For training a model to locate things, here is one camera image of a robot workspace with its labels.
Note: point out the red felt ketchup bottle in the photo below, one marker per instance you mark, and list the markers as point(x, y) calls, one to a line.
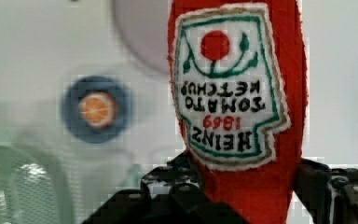
point(239, 85)

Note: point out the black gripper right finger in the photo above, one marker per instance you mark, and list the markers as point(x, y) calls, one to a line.
point(330, 195)

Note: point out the pale green strainer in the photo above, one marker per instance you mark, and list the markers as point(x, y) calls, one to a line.
point(33, 190)

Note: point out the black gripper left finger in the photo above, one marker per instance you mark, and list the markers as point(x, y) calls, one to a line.
point(169, 194)

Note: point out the toy orange half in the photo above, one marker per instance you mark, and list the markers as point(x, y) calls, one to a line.
point(98, 109)

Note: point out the blue small saucer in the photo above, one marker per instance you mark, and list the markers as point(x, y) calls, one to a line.
point(77, 125)

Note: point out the grey round plate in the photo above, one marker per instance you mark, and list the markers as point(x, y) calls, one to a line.
point(143, 28)

